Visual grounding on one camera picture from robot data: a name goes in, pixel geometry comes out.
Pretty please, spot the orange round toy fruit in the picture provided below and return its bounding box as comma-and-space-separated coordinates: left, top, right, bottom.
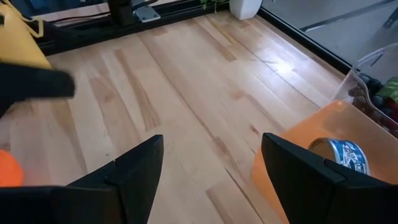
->
0, 149, 25, 187

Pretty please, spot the silver can blue white label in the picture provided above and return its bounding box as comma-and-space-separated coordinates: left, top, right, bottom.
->
307, 137, 371, 176

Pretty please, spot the orange translucent plastic bin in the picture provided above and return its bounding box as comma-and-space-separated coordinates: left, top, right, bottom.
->
251, 99, 398, 224

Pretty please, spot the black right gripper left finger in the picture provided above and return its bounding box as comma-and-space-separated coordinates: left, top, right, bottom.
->
0, 134, 165, 224

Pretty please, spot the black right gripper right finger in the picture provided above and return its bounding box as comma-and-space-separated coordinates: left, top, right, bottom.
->
261, 133, 398, 224

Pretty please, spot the green plant in white pot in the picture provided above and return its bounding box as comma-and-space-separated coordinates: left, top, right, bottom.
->
200, 0, 264, 21

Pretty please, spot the clear plastic bin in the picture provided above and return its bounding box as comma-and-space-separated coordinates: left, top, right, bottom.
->
331, 42, 398, 139

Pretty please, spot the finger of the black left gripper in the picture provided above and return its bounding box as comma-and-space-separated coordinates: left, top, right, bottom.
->
0, 62, 76, 118

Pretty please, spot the yellow mustard bottle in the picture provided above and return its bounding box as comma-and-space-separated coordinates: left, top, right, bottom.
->
0, 0, 52, 70

